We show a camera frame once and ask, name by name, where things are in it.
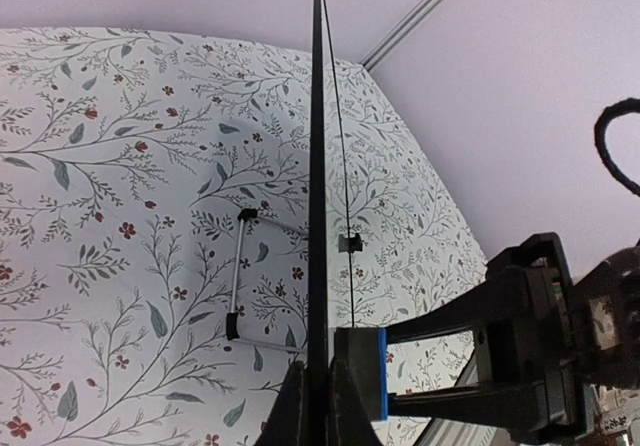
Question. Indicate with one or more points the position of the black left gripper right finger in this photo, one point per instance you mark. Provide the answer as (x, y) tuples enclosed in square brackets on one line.
[(348, 423)]

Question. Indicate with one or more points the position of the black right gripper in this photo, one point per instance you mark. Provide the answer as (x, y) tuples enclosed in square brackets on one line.
[(525, 352)]

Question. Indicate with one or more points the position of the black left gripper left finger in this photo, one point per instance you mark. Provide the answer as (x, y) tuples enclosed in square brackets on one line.
[(287, 423)]

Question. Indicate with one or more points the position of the blue whiteboard eraser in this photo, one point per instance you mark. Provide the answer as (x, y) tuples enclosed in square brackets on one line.
[(364, 351)]

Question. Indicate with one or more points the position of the white whiteboard black frame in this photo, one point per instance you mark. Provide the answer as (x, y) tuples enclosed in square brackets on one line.
[(327, 226)]

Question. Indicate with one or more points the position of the floral patterned table mat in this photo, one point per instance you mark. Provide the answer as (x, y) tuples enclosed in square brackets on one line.
[(154, 206)]

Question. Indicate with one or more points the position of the right aluminium corner post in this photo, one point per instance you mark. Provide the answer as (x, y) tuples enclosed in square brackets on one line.
[(400, 31)]

